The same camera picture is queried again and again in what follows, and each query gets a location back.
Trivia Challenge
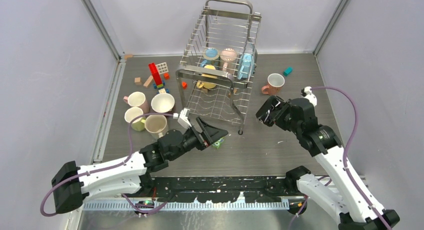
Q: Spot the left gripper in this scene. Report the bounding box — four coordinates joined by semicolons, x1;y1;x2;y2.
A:
168;117;228;161

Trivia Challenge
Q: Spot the salmon pink mug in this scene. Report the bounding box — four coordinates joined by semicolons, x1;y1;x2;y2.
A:
261;73;285;96

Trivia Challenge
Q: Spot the beige cup tier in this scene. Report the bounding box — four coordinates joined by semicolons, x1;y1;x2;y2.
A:
144;115;169;140

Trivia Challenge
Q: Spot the dark red mug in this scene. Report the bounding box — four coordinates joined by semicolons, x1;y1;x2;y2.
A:
150;93;175;114

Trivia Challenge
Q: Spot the yellow mug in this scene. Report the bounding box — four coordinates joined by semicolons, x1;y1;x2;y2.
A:
124;107;146;132

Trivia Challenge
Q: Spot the light pink mug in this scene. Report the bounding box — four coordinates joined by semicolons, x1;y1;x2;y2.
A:
123;91;150;113

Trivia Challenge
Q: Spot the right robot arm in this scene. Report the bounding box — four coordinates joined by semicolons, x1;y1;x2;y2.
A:
255;93;400;230

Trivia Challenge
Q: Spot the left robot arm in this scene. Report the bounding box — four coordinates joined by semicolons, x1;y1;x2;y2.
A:
46;117;228;215

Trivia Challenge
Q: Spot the wooden block under rack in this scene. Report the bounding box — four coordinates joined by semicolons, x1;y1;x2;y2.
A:
227;88;238;97

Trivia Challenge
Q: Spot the metal dish rack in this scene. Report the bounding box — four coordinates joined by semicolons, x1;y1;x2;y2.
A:
176;0;262;135

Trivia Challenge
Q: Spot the green owl toy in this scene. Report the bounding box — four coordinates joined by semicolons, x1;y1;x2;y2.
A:
212;137;225;149

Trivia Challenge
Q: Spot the teal block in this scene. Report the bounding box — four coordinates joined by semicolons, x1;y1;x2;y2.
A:
283;67;293;77

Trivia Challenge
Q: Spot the yellow cup lower tier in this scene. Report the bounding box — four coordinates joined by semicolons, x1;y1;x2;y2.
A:
196;64;217;90

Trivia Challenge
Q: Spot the light blue mug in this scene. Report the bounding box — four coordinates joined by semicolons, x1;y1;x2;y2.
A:
237;53;255;80

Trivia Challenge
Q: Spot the pink upside-down cup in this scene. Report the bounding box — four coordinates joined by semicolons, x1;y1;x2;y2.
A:
219;48;238;75

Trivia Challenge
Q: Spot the blue upside-down cup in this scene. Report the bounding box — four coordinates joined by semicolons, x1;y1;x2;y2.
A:
200;47;220;68

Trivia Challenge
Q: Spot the red block tower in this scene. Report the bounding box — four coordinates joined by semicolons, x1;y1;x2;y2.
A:
148;63;165;89

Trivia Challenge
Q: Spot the white grid block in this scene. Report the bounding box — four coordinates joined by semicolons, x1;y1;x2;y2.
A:
155;62;169;75

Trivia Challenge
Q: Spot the wooden stick block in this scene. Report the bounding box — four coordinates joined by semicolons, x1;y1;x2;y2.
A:
143;75;155;88

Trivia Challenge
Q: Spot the wooden cube block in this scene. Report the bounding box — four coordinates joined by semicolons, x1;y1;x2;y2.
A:
134;77;142;86

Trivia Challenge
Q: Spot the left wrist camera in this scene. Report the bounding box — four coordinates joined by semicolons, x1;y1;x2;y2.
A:
177;108;192;129

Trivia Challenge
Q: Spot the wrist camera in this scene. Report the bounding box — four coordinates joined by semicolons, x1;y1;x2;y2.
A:
301;86;318;107
177;108;192;129

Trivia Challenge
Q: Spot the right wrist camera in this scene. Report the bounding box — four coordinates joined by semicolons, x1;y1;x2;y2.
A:
301;86;318;107

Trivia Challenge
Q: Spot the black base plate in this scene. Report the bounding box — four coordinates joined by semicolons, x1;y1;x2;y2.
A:
127;176;305;203

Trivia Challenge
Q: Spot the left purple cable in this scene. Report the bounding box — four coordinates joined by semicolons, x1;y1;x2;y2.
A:
39;112;180;218

